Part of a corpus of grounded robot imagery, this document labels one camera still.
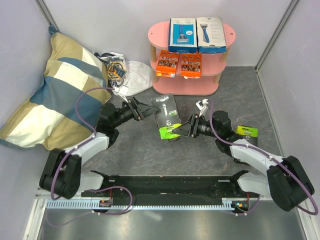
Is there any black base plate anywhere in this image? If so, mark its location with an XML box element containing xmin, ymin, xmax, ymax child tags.
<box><xmin>80</xmin><ymin>175</ymin><xmax>261</xmax><ymax>205</ymax></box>

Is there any green black razor pack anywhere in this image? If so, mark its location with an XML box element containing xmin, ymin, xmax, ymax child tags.
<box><xmin>151</xmin><ymin>93</ymin><xmax>182</xmax><ymax>142</ymax></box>

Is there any black green razor box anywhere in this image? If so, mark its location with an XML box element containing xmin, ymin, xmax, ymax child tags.
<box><xmin>235</xmin><ymin>125</ymin><xmax>258</xmax><ymax>146</ymax></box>

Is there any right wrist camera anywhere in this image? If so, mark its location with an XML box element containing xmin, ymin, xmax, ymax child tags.
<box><xmin>195</xmin><ymin>98</ymin><xmax>209</xmax><ymax>117</ymax></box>

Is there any striped blue beige pillow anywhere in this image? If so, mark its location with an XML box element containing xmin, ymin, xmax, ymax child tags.
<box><xmin>0</xmin><ymin>25</ymin><xmax>111</xmax><ymax>151</ymax></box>

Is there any blue razor box clear front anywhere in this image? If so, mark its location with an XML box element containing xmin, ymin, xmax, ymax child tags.
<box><xmin>168</xmin><ymin>18</ymin><xmax>198</xmax><ymax>54</ymax></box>

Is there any grey cable duct rail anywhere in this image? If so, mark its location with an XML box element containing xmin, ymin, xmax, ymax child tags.
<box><xmin>45</xmin><ymin>199</ymin><xmax>235</xmax><ymax>211</ymax></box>

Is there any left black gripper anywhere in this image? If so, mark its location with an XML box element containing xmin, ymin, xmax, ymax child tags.
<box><xmin>112</xmin><ymin>96</ymin><xmax>159</xmax><ymax>128</ymax></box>

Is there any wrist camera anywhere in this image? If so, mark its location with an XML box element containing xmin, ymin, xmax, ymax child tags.
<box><xmin>195</xmin><ymin>98</ymin><xmax>209</xmax><ymax>117</ymax></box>
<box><xmin>114</xmin><ymin>85</ymin><xmax>129</xmax><ymax>103</ymax></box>

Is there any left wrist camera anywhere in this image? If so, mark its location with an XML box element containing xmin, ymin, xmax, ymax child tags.
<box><xmin>114</xmin><ymin>85</ymin><xmax>129</xmax><ymax>103</ymax></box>

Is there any orange razor box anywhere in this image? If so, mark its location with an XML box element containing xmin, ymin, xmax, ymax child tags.
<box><xmin>180</xmin><ymin>53</ymin><xmax>202</xmax><ymax>79</ymax></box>
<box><xmin>155</xmin><ymin>50</ymin><xmax>180</xmax><ymax>78</ymax></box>

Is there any white blue razor box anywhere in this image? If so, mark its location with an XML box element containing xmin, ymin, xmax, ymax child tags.
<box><xmin>196</xmin><ymin>17</ymin><xmax>227</xmax><ymax>54</ymax></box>

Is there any pink three-tier shelf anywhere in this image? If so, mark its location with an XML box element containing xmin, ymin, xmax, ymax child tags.
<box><xmin>148</xmin><ymin>21</ymin><xmax>236</xmax><ymax>96</ymax></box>

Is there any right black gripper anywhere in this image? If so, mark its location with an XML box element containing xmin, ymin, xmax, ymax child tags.
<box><xmin>172</xmin><ymin>113</ymin><xmax>220</xmax><ymax>139</ymax></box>

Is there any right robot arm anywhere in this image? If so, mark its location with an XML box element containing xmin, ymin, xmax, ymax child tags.
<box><xmin>173</xmin><ymin>110</ymin><xmax>318</xmax><ymax>215</ymax></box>

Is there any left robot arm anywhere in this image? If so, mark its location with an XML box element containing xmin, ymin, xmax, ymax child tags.
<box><xmin>39</xmin><ymin>97</ymin><xmax>160</xmax><ymax>199</ymax></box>

